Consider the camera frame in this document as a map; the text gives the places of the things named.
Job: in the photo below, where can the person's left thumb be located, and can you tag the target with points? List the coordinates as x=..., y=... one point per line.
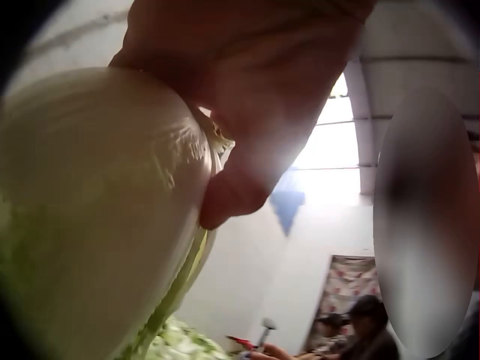
x=236, y=191

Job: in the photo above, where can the person's left hand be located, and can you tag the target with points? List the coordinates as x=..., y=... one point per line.
x=240, y=75

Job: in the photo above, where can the pale green cabbage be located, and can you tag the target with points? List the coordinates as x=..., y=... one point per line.
x=97, y=210

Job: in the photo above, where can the pile of chopped cabbage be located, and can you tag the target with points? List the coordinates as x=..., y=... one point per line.
x=183, y=343

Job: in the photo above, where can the window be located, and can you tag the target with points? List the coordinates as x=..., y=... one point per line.
x=330, y=150

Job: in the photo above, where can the patterned hanging cloth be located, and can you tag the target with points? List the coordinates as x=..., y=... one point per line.
x=345, y=288

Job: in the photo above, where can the knife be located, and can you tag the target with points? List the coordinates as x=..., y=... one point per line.
x=264, y=330

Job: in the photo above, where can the blue cloth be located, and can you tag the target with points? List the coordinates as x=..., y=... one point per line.
x=287, y=206

